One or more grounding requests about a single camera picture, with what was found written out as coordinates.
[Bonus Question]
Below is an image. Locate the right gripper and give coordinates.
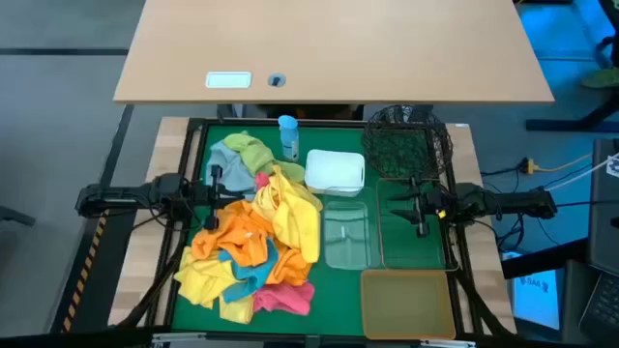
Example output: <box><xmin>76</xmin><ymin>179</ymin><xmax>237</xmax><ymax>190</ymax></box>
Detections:
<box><xmin>388</xmin><ymin>174</ymin><xmax>454</xmax><ymax>239</ymax></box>

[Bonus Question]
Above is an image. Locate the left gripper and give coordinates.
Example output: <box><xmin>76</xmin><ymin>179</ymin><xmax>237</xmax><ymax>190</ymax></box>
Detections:
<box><xmin>192</xmin><ymin>163</ymin><xmax>247</xmax><ymax>232</ymax></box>

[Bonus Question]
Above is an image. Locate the grey microfiber towel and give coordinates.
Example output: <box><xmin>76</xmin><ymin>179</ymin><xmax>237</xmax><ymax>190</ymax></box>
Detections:
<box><xmin>206</xmin><ymin>139</ymin><xmax>258</xmax><ymax>200</ymax></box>

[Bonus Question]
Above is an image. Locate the green microfiber towel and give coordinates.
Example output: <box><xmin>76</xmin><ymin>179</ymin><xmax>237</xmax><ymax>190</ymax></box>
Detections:
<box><xmin>241</xmin><ymin>139</ymin><xmax>307</xmax><ymax>184</ymax></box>
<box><xmin>222</xmin><ymin>130</ymin><xmax>262</xmax><ymax>156</ymax></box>

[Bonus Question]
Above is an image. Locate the round black mesh basket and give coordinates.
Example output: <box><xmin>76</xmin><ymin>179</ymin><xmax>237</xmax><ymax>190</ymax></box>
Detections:
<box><xmin>361</xmin><ymin>104</ymin><xmax>455</xmax><ymax>181</ymax></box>

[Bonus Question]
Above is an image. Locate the clear plastic bin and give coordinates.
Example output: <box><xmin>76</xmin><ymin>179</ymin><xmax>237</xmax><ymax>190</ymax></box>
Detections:
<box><xmin>322</xmin><ymin>198</ymin><xmax>381</xmax><ymax>271</ymax></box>

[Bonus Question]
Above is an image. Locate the blue spray bottle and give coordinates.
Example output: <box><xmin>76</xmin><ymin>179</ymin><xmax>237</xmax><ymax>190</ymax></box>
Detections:
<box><xmin>278</xmin><ymin>114</ymin><xmax>301</xmax><ymax>162</ymax></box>

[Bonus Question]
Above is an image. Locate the white plastic basket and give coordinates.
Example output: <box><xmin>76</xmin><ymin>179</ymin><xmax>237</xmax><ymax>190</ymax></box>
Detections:
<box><xmin>304</xmin><ymin>148</ymin><xmax>367</xmax><ymax>198</ymax></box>

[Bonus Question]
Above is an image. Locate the tan plastic tray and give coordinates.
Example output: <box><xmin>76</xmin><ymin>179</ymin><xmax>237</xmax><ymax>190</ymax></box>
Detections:
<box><xmin>360</xmin><ymin>269</ymin><xmax>457</xmax><ymax>341</ymax></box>

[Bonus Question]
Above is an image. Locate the white rectangular desk plate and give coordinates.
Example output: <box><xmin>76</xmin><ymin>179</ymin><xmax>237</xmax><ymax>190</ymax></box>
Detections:
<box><xmin>205</xmin><ymin>71</ymin><xmax>253</xmax><ymax>90</ymax></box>

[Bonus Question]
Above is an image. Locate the green table mat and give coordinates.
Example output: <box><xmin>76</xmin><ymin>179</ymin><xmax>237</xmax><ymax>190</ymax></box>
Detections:
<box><xmin>171</xmin><ymin>124</ymin><xmax>455</xmax><ymax>337</ymax></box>

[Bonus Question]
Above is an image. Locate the black beam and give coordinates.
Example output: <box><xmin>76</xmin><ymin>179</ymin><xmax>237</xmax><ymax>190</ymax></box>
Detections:
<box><xmin>500</xmin><ymin>237</ymin><xmax>592</xmax><ymax>280</ymax></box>

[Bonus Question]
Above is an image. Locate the white box with lettering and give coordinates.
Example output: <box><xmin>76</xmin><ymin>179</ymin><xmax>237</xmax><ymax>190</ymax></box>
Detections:
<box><xmin>502</xmin><ymin>250</ymin><xmax>566</xmax><ymax>333</ymax></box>

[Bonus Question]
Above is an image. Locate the black desk foot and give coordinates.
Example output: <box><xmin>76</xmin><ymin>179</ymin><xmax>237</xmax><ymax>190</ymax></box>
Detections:
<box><xmin>524</xmin><ymin>91</ymin><xmax>619</xmax><ymax>134</ymax></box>

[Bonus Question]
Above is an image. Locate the beige wooden desk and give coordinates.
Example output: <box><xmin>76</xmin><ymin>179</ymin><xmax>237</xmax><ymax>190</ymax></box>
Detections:
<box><xmin>112</xmin><ymin>0</ymin><xmax>556</xmax><ymax>105</ymax></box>

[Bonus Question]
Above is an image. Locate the black yellow hazard strip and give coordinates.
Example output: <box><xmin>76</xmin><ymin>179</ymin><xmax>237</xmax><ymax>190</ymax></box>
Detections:
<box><xmin>61</xmin><ymin>212</ymin><xmax>108</xmax><ymax>334</ymax></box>

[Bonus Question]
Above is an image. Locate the black computer case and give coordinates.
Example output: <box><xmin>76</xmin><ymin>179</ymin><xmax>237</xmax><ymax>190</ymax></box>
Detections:
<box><xmin>587</xmin><ymin>137</ymin><xmax>619</xmax><ymax>277</ymax></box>

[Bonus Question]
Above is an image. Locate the black furniture foot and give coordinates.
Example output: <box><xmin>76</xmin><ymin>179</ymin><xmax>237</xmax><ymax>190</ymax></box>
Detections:
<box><xmin>0</xmin><ymin>205</ymin><xmax>38</xmax><ymax>227</ymax></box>

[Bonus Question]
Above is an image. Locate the black keyboard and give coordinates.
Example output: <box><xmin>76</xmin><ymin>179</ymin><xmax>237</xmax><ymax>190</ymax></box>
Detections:
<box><xmin>577</xmin><ymin>270</ymin><xmax>619</xmax><ymax>345</ymax></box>

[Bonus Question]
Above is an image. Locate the person's foot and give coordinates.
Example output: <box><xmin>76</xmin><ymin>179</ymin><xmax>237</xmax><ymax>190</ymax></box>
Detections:
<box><xmin>581</xmin><ymin>67</ymin><xmax>619</xmax><ymax>90</ymax></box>

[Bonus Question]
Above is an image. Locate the black cable bundle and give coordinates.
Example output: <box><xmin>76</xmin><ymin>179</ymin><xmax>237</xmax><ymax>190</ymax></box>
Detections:
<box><xmin>115</xmin><ymin>226</ymin><xmax>192</xmax><ymax>330</ymax></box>
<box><xmin>452</xmin><ymin>268</ymin><xmax>516</xmax><ymax>337</ymax></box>

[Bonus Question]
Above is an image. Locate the silver aluminium rail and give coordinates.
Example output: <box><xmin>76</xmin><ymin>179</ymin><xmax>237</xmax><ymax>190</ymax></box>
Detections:
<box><xmin>150</xmin><ymin>332</ymin><xmax>478</xmax><ymax>348</ymax></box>

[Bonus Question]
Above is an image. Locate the yellowish cable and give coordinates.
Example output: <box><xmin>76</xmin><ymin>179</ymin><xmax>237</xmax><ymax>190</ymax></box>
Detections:
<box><xmin>535</xmin><ymin>153</ymin><xmax>594</xmax><ymax>174</ymax></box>

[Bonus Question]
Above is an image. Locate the white cable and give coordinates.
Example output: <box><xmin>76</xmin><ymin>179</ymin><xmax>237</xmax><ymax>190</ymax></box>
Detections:
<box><xmin>545</xmin><ymin>153</ymin><xmax>619</xmax><ymax>192</ymax></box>

